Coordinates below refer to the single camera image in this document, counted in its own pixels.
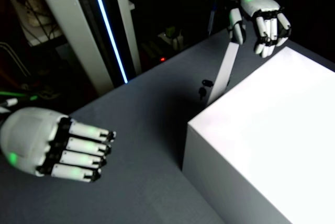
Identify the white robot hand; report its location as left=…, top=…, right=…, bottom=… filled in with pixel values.
left=227, top=0, right=292, bottom=59
left=0, top=106, right=117, bottom=184

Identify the white cabinet door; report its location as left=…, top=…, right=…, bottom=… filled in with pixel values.
left=206, top=39, right=239, bottom=104

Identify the white cabinet box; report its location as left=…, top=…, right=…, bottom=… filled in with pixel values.
left=182, top=46, right=335, bottom=224

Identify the small green white device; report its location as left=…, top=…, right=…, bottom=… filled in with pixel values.
left=158, top=26, right=184, bottom=50

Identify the blue white light strip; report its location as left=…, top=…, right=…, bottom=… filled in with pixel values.
left=88, top=0, right=129, bottom=84

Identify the green cable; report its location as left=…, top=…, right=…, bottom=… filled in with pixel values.
left=0, top=91, right=39, bottom=102

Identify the white box with cables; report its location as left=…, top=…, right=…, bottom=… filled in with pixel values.
left=9, top=0, right=63, bottom=47

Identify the wide white frame post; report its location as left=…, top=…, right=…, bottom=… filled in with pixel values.
left=31, top=0, right=115, bottom=96

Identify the narrow white frame post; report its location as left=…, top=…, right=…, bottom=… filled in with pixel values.
left=109, top=0, right=142, bottom=76

